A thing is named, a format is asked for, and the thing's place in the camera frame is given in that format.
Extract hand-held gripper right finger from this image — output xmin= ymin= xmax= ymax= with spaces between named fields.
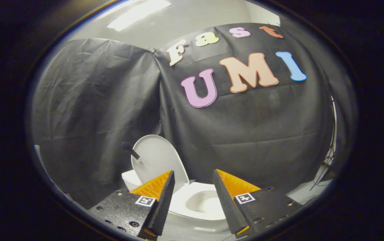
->
xmin=213 ymin=169 xmax=303 ymax=239

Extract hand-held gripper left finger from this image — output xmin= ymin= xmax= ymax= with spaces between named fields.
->
xmin=88 ymin=170 xmax=176 ymax=240

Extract white toilet lid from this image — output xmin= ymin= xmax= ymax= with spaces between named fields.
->
xmin=131 ymin=135 xmax=190 ymax=185

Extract white toilet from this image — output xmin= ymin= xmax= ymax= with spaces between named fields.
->
xmin=122 ymin=169 xmax=233 ymax=233

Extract short black rod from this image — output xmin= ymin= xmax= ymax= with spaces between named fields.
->
xmin=122 ymin=141 xmax=141 ymax=160

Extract black backdrop cloth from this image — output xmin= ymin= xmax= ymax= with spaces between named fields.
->
xmin=31 ymin=22 xmax=355 ymax=210

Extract tangled floor cables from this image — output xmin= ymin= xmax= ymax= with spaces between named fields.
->
xmin=309 ymin=97 xmax=338 ymax=191

